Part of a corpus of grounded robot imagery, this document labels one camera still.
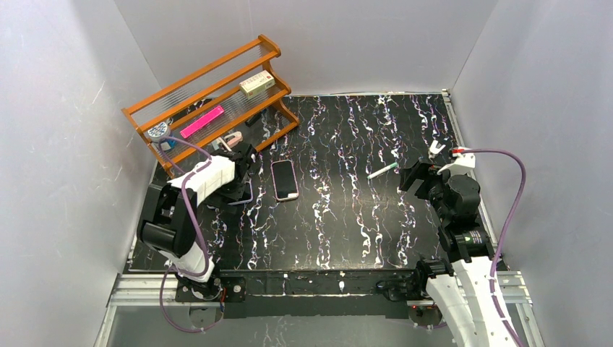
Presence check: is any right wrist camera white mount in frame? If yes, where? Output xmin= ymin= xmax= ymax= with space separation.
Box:
xmin=437 ymin=147 xmax=476 ymax=176

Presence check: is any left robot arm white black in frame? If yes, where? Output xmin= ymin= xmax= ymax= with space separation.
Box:
xmin=137 ymin=142 xmax=257 ymax=283

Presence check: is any orange wooden shelf rack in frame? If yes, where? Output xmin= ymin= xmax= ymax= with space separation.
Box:
xmin=122 ymin=34 xmax=300 ymax=178

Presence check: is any white green marker pen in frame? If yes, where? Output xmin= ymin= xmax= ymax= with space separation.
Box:
xmin=367 ymin=163 xmax=398 ymax=180

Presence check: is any pink white stapler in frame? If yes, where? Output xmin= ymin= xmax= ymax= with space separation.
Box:
xmin=223 ymin=132 xmax=243 ymax=148

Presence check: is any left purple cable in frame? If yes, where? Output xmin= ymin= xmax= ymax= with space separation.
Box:
xmin=158 ymin=136 xmax=226 ymax=335

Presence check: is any white staple remover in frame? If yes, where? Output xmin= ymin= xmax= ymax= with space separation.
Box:
xmin=428 ymin=140 xmax=447 ymax=160

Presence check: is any lavender phone case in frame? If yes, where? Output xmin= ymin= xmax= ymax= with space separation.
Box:
xmin=228 ymin=180 xmax=253 ymax=206

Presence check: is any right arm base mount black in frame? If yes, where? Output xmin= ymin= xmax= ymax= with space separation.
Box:
xmin=375 ymin=259 xmax=453 ymax=302

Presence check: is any white cardboard box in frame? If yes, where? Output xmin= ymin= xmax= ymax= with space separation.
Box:
xmin=239 ymin=70 xmax=275 ymax=100

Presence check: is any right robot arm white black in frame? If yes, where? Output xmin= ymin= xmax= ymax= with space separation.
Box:
xmin=399 ymin=160 xmax=523 ymax=346

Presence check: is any phone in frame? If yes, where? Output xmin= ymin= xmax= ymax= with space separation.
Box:
xmin=271 ymin=160 xmax=299 ymax=202

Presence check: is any small black object on shelf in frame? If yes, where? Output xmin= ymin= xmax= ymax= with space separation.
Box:
xmin=244 ymin=113 xmax=262 ymax=127

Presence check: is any pink flat box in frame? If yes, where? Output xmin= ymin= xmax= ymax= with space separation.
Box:
xmin=179 ymin=106 xmax=225 ymax=139

